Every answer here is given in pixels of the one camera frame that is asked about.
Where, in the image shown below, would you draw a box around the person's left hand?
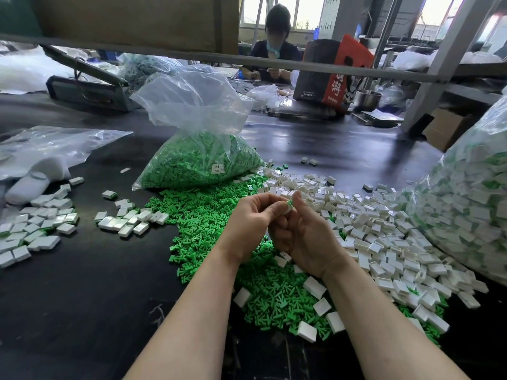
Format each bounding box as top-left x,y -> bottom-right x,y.
215,192 -> 293,266

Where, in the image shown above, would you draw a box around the person's right hand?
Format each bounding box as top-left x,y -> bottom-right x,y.
269,191 -> 355,279

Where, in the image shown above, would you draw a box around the pile of green parts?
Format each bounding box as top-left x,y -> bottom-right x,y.
145,172 -> 448,345

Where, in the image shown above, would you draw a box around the pile of white plastic caps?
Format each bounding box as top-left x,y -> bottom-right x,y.
232,159 -> 490,344

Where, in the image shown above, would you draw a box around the pile of assembled white pieces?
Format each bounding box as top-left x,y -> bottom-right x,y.
0,177 -> 85,270

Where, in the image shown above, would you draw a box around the person's left forearm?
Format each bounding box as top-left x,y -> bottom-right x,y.
124,253 -> 243,380

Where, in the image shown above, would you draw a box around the person's right forearm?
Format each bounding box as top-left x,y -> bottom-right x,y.
328,261 -> 470,380

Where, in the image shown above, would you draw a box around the bag of green clips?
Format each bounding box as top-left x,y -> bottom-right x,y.
130,71 -> 264,192

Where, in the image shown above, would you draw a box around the large bag of white caps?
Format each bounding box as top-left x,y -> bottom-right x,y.
404,89 -> 507,287

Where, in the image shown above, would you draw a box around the clear bag of pale parts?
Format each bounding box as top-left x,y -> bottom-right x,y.
119,53 -> 240,92

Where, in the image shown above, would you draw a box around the crumpled white plastic bag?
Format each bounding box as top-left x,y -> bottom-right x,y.
247,83 -> 286,111

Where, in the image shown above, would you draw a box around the white paper sheets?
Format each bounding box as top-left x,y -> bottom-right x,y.
352,109 -> 403,128

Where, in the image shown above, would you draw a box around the metal bowl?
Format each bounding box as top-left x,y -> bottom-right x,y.
353,89 -> 382,112

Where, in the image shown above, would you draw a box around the black and red box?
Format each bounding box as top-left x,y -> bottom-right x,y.
293,34 -> 375,112

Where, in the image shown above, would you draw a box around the cardboard box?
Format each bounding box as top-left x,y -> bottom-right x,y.
422,107 -> 477,152

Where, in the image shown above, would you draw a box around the black table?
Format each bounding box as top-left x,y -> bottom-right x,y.
0,65 -> 507,380

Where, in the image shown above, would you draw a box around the empty clear plastic bag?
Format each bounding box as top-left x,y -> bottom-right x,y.
0,126 -> 133,206

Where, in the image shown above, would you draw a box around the white bags on shelf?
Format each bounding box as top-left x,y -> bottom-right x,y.
392,50 -> 500,73

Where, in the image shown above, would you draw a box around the brown board panel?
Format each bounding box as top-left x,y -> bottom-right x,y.
0,0 -> 240,52

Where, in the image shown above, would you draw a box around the white plastic sheet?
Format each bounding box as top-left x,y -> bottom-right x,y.
0,47 -> 76,94

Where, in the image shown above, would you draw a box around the grey metal shelf frame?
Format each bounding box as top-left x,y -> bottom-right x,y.
0,0 -> 507,135

